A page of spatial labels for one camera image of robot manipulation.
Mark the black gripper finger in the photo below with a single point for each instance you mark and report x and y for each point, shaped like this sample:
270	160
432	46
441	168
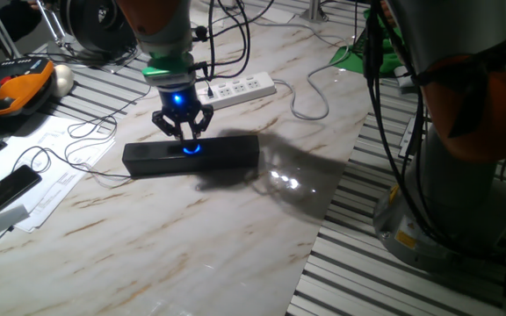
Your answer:
200	120
167	123

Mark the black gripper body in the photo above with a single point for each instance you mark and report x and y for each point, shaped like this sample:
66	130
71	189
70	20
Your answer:
178	103

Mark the blue-lit speaker knob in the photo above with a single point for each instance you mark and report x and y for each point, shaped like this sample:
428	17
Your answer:
191	150

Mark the black speaker bar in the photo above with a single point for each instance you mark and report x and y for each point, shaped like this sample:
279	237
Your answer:
226	155

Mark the dark-sleeved forearm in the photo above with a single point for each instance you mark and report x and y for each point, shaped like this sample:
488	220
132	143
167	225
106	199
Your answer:
2	26

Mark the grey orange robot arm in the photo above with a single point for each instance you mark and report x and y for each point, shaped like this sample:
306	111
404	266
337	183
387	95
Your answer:
455	197

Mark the white three-socket power strip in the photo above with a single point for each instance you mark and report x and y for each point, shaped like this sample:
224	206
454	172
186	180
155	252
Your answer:
244	89

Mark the white computer mouse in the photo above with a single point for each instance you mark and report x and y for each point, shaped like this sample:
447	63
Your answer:
62	79

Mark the black filament spool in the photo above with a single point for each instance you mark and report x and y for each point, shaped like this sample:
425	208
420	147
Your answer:
95	26

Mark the white printed paper sheets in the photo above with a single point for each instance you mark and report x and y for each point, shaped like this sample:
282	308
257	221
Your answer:
59	184

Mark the white card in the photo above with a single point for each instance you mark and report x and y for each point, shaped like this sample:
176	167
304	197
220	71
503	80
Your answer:
279	15

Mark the orange black teach pendant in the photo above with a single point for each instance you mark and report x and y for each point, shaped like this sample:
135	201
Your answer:
20	85

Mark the green cloth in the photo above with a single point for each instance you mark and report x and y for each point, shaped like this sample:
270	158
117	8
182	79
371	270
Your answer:
349	59

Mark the black smartphone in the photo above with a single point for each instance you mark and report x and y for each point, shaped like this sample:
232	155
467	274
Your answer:
5	191

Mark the white foam sheet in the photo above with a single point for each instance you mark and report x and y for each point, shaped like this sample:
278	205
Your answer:
404	76

